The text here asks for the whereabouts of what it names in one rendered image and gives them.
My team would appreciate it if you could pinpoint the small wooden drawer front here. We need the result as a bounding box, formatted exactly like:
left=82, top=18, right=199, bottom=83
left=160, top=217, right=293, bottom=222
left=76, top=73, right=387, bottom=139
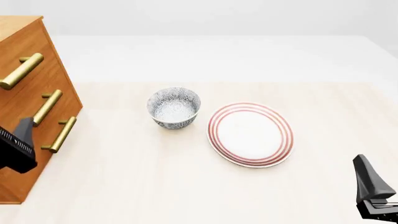
left=0, top=86, right=83, bottom=202

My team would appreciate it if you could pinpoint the wooden cabinet with drawers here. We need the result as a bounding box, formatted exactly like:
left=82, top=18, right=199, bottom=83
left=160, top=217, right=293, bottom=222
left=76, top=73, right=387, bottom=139
left=0, top=15, right=84, bottom=205

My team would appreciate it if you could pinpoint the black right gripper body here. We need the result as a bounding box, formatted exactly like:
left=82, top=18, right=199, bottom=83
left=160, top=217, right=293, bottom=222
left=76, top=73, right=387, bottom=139
left=356, top=197, right=398, bottom=222

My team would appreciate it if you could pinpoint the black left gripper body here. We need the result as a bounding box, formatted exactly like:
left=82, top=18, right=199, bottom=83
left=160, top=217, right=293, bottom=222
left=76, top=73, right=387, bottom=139
left=0, top=126, right=39, bottom=174

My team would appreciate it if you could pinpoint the long brass drawer handle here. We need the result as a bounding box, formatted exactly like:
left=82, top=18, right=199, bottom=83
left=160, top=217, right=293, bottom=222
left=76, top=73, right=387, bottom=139
left=0, top=52, right=45, bottom=91

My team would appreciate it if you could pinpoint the white plate with red rings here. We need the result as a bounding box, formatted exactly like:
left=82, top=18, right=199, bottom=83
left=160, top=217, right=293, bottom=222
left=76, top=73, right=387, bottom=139
left=206, top=101, right=295, bottom=169

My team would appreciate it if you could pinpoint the blue patterned bowl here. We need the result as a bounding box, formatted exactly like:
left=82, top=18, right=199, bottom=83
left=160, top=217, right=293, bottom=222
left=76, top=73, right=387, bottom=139
left=146, top=86, right=201, bottom=131

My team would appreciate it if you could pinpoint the large wooden drawer front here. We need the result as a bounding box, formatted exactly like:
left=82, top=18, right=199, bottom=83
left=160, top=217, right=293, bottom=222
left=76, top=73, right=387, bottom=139
left=0, top=21, right=63, bottom=113

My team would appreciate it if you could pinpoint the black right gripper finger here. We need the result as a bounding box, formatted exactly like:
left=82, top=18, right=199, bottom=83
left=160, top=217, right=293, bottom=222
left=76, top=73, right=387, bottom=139
left=352, top=153, right=397, bottom=204

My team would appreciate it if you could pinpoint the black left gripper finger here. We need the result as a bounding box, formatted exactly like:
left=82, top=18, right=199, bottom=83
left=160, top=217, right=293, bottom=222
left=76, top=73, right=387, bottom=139
left=13, top=116, right=35, bottom=149

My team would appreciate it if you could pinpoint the medium brass drawer handle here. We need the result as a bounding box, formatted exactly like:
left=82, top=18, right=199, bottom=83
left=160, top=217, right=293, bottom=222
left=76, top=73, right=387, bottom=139
left=32, top=89, right=63, bottom=128

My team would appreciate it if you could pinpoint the short brass drawer handle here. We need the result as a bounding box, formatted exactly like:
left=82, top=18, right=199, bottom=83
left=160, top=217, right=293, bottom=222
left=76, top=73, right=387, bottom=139
left=40, top=116, right=78, bottom=154

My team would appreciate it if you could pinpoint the medium wooden drawer front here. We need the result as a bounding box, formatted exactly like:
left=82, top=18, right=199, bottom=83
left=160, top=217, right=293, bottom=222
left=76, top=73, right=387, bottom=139
left=0, top=59, right=75, bottom=150

